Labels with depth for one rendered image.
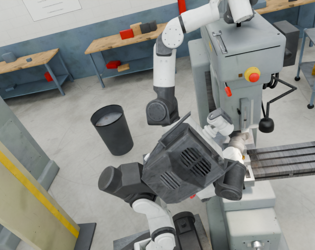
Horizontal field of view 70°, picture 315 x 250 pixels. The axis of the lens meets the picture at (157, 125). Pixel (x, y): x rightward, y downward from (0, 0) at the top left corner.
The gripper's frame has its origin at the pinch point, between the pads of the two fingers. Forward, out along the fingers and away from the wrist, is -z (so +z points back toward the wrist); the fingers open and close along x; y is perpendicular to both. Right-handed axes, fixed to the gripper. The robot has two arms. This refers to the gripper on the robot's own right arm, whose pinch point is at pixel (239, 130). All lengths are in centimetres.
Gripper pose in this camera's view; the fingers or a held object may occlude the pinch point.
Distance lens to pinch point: 153.0
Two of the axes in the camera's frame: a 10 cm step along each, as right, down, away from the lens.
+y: 2.3, 7.6, 6.1
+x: -8.9, -0.9, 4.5
